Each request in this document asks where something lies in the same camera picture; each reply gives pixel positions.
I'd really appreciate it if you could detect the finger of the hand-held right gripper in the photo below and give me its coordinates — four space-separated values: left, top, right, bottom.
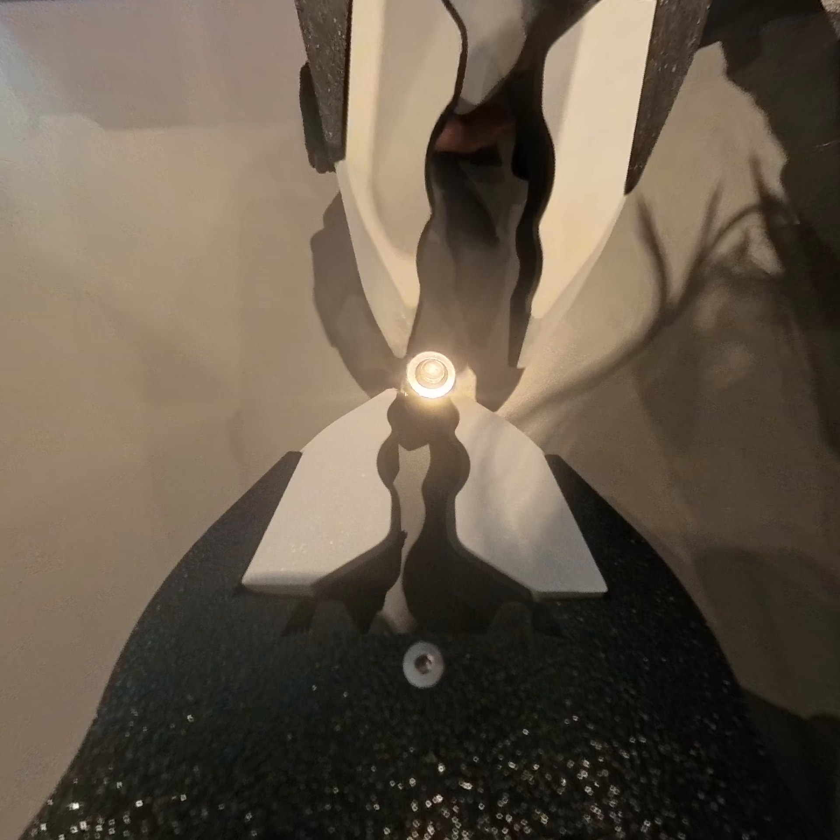
505 0 658 371
336 0 475 361

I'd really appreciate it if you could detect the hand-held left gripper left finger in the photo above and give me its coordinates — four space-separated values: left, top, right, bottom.
241 395 411 631

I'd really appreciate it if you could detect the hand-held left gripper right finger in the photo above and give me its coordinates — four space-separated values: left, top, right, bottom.
407 397 608 634

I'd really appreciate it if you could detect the steel hex nut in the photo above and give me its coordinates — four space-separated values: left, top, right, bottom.
403 351 457 401

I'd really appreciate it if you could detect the person's right hand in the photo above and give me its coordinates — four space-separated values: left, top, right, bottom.
435 105 526 158

